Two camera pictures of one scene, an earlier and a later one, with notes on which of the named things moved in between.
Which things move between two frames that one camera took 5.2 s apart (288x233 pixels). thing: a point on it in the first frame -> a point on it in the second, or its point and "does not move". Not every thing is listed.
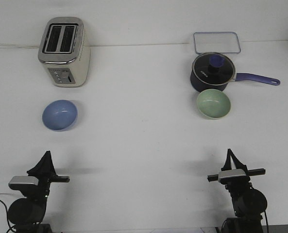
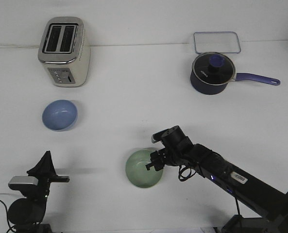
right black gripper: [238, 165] -> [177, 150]
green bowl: [213, 104] -> [136, 171]
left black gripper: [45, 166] does not move
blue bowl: [59, 115] does not move
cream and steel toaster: [62, 49] does not move
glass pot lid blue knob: [213, 68] does not move
